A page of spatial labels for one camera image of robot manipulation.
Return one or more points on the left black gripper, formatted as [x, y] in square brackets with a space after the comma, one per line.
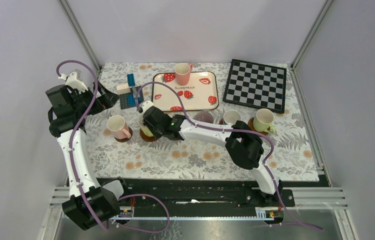
[107, 100]

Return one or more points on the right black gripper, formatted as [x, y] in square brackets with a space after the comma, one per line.
[156, 135]

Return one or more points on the yellow mug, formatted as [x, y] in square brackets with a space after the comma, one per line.
[144, 129]

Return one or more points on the brown coaster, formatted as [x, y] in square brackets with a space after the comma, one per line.
[147, 138]
[251, 125]

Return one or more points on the pink mug front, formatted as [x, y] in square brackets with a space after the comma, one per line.
[118, 127]

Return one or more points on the pink mug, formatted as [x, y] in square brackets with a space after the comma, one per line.
[118, 127]
[182, 73]

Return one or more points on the grey purple mug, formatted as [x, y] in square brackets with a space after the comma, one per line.
[204, 118]

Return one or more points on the dark walnut coaster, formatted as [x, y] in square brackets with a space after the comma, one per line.
[127, 138]

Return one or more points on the strawberry print serving tray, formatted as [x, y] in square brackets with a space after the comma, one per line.
[200, 94]

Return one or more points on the blue mug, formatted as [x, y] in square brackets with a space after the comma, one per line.
[230, 117]

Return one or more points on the green mug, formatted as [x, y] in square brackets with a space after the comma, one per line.
[263, 121]

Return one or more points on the black white chessboard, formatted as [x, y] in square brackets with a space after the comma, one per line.
[256, 85]

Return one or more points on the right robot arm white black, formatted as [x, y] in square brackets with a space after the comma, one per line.
[243, 145]

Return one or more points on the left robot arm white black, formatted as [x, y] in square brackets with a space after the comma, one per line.
[75, 155]

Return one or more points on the toy block stack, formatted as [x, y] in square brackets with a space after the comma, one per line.
[127, 93]

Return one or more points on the floral tablecloth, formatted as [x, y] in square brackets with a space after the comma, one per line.
[291, 160]

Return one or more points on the pink mug back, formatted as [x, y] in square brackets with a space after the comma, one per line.
[182, 73]

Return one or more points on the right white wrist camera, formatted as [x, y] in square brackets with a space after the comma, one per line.
[144, 106]

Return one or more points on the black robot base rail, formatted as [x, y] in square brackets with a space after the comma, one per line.
[185, 198]

